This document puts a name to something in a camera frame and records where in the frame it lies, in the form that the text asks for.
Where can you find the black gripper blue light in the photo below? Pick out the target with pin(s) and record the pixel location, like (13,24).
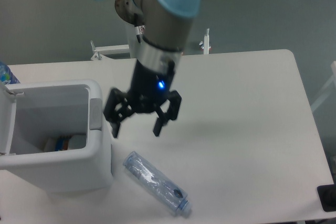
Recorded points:
(148,91)

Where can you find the colourful packet in trash can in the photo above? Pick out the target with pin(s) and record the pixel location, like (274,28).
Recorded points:
(62,143)

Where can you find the black clamp at table corner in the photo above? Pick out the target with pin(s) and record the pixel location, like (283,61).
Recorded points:
(327,197)

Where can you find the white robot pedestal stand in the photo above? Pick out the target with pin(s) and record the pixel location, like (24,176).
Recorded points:
(134,35)

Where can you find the crushed clear plastic bottle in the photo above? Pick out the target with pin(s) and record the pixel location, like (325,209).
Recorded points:
(167,192)

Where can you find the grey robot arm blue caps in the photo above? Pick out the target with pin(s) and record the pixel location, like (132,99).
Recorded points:
(167,25)

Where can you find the white frame bar at right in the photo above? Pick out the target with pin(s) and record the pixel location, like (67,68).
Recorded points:
(324,91)

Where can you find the white upright bracket with bolt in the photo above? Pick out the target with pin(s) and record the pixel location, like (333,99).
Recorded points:
(205,44)

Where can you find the blue labelled bottle at edge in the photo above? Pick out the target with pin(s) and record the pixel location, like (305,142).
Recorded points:
(7,77)

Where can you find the white trash can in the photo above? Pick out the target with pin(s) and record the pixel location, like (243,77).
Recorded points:
(35,115)

